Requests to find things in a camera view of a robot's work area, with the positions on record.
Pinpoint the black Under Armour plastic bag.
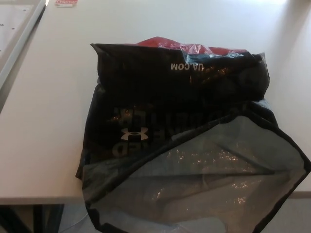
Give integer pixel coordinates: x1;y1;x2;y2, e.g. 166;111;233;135
74;36;311;233

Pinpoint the black desk frame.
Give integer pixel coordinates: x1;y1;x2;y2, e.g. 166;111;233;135
0;204;65;233

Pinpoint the thin white cable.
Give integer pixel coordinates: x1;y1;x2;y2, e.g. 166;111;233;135
62;210;91;228

